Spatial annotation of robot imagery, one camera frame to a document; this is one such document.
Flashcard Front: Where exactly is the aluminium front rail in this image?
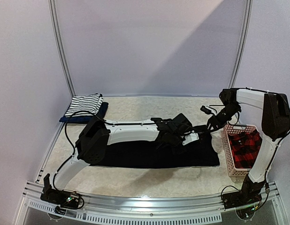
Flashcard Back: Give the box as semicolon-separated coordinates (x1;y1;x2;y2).
15;181;288;225

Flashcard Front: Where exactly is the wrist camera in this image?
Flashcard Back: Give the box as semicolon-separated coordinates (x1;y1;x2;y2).
200;105;217;115
182;133;199;145

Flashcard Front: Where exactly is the folded blue garment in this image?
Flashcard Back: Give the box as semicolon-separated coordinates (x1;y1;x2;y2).
59;102;109;124

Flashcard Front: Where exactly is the red black plaid shirt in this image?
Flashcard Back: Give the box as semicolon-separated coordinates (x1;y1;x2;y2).
228;129;262;169

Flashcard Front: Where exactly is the right aluminium corner post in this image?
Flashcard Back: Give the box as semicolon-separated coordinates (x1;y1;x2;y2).
228;0;253;88

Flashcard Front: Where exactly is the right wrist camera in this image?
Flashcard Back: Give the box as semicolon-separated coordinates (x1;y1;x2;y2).
200;105;217;115

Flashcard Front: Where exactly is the aluminium corner post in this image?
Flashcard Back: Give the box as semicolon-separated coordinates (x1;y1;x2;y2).
48;0;76;97
228;0;253;88

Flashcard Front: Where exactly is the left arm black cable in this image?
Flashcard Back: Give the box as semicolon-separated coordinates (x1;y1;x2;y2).
50;110;206;188

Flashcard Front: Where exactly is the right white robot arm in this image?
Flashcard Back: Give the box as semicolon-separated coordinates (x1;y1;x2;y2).
206;88;290;184

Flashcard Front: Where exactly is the black white striped tank top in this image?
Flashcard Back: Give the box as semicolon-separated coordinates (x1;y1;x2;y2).
64;93;103;117

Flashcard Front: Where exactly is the left aluminium corner post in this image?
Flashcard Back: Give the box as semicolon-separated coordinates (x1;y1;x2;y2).
48;0;76;97

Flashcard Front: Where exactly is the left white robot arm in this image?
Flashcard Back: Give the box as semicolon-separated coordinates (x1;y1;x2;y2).
46;113;199;203

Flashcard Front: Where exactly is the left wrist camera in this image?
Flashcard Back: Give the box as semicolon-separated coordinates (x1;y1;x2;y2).
182;133;199;145

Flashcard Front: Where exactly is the pink perforated laundry basket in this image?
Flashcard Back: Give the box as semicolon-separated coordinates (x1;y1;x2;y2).
221;124;257;177

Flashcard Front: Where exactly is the black garment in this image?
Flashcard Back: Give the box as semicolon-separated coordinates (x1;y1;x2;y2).
97;126;220;169

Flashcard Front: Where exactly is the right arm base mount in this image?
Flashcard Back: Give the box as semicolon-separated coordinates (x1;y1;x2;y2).
221;179;270;209

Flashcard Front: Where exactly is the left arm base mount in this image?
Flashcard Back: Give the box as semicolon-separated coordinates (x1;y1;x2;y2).
40;173;85;210

